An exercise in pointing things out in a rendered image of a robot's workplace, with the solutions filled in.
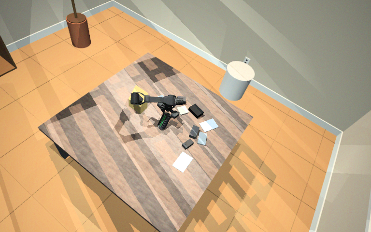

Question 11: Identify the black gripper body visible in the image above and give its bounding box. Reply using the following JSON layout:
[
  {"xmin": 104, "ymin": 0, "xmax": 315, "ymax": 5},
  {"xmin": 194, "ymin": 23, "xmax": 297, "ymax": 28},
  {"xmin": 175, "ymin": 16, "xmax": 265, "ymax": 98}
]
[{"xmin": 157, "ymin": 103, "xmax": 179, "ymax": 119}]

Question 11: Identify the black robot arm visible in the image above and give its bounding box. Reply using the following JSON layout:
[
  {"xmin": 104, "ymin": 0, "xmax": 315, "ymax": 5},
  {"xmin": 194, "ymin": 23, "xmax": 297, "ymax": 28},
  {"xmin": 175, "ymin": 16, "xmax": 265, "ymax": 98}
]
[{"xmin": 130, "ymin": 92, "xmax": 184, "ymax": 108}]

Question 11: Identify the dark grey controller unit with green rocker switches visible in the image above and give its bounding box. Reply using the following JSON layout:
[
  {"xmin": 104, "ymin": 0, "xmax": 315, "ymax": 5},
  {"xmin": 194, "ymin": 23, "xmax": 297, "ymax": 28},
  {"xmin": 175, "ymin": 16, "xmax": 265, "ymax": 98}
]
[{"xmin": 157, "ymin": 112, "xmax": 170, "ymax": 130}]

